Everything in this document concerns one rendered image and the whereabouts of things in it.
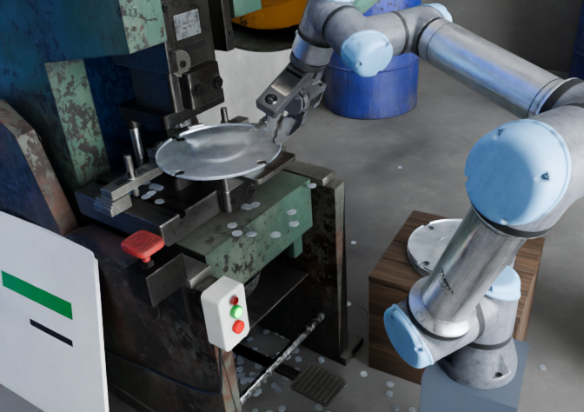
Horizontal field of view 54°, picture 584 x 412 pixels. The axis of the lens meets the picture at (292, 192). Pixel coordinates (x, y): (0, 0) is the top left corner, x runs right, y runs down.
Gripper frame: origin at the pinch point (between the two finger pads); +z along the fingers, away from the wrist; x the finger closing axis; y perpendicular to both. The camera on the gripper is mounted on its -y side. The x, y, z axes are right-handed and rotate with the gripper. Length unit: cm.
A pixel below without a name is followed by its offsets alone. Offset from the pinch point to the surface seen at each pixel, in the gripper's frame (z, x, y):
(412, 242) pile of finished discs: 36, -33, 42
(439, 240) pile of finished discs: 33, -39, 46
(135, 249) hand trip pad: 10.7, 2.8, -34.7
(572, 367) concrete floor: 51, -91, 55
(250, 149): 10.1, 6.7, 4.4
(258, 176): 6.4, -1.6, -4.8
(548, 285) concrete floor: 57, -78, 91
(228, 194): 18.3, 4.6, -3.1
